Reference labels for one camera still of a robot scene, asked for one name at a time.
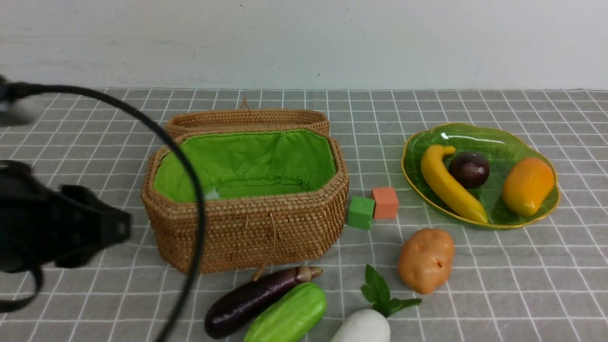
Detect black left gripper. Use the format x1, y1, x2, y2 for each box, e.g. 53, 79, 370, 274
1, 160, 131, 273

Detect white toy radish green leaves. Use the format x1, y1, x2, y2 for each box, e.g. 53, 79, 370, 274
331, 264, 422, 342

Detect orange foam cube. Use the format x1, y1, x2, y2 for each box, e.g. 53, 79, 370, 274
371, 187, 399, 219

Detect yellow toy banana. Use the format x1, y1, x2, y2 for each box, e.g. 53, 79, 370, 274
420, 144, 488, 224

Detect woven wicker basket green lining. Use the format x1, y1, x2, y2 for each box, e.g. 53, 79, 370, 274
141, 129, 349, 274

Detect orange brown toy potato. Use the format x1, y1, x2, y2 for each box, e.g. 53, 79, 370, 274
398, 228, 455, 295

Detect dark purple toy plum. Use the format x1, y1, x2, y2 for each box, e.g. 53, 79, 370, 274
448, 152, 490, 189

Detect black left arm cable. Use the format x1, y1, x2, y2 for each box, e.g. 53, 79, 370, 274
0, 82, 207, 342

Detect green foam cube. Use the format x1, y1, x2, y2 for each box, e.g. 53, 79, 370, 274
347, 196, 376, 231

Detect orange yellow toy mango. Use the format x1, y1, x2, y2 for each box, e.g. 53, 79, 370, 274
502, 157, 556, 217

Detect grey checked tablecloth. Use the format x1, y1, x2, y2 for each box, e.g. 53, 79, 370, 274
1, 88, 607, 342

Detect green toy cucumber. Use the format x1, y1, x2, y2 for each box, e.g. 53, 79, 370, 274
244, 282, 327, 342

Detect purple toy eggplant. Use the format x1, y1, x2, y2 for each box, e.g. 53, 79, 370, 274
204, 266, 323, 340

